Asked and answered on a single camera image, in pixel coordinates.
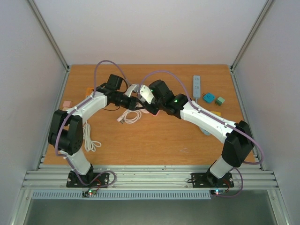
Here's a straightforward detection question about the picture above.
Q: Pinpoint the light blue power strip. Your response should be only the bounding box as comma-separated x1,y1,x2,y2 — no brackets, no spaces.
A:
193,75,201,99

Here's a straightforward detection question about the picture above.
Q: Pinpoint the teal plug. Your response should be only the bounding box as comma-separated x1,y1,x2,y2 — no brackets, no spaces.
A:
202,92,215,104

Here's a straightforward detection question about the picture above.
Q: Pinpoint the yellow cube socket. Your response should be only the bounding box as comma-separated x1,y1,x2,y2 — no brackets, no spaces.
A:
211,111,221,117

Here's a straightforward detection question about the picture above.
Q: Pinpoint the mint green usb charger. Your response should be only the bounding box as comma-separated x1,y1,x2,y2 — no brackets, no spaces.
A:
215,97,225,106

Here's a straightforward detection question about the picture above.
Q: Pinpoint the round pink socket base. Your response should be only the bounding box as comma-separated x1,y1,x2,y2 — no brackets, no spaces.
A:
136,102,150,114

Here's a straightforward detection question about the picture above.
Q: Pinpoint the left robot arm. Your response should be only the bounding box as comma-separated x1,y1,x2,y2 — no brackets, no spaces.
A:
48,74,139,187

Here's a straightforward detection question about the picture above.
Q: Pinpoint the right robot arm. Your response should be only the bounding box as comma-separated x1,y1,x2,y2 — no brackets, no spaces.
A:
139,80,254,187

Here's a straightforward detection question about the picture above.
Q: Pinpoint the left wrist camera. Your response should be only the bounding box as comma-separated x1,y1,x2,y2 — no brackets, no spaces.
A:
125,84,139,97

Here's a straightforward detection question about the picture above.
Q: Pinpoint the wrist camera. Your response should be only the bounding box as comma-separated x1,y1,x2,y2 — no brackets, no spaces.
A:
125,84,139,97
138,85,155,104

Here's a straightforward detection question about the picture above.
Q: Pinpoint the pink white coiled cable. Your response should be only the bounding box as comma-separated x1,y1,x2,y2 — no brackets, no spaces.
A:
116,109,143,125

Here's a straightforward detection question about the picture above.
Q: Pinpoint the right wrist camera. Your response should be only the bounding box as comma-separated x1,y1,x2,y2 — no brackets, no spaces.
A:
138,85,155,104

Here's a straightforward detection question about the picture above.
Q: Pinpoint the white power strip cable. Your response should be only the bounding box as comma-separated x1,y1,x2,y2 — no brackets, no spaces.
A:
81,119,102,152

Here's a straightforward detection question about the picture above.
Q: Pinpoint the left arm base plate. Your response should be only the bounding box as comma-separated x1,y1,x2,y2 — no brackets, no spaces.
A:
66,171,109,188

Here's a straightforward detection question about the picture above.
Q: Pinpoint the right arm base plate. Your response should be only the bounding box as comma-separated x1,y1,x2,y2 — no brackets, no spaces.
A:
191,172,234,188

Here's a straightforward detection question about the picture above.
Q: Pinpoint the grey slotted cable duct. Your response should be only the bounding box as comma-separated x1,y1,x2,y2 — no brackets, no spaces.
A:
31,190,211,200

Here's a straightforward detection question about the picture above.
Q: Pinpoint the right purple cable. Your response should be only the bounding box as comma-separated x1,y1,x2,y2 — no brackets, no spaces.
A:
139,70,265,197

